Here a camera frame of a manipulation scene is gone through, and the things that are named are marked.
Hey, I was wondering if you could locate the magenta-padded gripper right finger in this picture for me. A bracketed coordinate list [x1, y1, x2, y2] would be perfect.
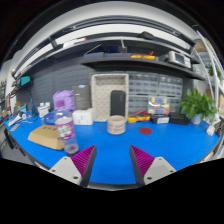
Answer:
[129, 145, 177, 187]

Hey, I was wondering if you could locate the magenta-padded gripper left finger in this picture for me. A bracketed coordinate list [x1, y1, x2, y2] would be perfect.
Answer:
[48, 144, 98, 188]

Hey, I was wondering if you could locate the clear purple-label drink bottle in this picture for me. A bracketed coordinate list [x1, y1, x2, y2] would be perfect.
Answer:
[53, 99, 80, 156]

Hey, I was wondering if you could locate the brown cardboard box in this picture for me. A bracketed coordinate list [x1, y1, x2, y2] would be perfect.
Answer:
[27, 124, 65, 151]

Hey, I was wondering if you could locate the flat round red coaster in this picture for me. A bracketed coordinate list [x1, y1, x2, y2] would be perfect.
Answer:
[138, 126, 154, 136]

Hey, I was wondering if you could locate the black box with white label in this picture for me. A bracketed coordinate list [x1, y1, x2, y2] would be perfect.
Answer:
[150, 114, 171, 125]

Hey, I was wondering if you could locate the flat black case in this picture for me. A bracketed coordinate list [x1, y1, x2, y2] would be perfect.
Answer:
[168, 112, 192, 126]

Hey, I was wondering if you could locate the white carton box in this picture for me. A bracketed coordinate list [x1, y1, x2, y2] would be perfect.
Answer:
[71, 108, 95, 126]

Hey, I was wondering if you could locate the yellow and red tool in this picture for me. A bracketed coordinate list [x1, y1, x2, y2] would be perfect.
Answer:
[127, 110, 152, 124]

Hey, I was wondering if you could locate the beige ribbed cup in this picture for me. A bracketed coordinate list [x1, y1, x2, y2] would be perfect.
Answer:
[106, 114, 128, 136]

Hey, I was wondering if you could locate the clear organizer with coloured parts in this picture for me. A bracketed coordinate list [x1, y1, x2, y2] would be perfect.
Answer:
[147, 96, 171, 116]

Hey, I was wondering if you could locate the small white box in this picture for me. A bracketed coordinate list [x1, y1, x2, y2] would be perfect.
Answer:
[37, 102, 52, 118]

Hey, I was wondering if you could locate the white power adapter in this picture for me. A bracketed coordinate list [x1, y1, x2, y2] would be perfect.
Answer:
[205, 123, 216, 137]

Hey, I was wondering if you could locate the dark grey upright box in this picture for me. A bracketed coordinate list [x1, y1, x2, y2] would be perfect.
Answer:
[72, 84, 93, 111]

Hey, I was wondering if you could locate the green potted plant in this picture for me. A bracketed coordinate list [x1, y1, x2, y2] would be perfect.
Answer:
[179, 88, 218, 125]

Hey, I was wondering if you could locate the black rectangular case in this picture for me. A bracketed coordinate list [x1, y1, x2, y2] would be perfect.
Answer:
[110, 89, 127, 117]

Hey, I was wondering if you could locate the beige perforated tray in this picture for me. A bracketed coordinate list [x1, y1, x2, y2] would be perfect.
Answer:
[90, 72, 130, 123]

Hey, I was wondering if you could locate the grey parts drawer cabinet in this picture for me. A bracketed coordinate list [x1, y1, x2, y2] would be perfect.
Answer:
[128, 71, 184, 118]

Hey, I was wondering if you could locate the black workbench shelf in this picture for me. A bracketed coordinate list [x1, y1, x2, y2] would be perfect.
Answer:
[79, 53, 206, 81]

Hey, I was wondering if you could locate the white oscilloscope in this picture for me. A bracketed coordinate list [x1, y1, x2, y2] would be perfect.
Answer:
[167, 50, 193, 69]

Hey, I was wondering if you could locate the yellow device with red leads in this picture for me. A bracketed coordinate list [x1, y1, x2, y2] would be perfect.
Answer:
[130, 51, 157, 61]

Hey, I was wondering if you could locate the grey-blue open box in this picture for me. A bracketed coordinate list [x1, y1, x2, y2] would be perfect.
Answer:
[83, 44, 105, 62]

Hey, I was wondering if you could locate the teal wall box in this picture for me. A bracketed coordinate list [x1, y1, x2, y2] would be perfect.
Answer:
[19, 75, 32, 87]

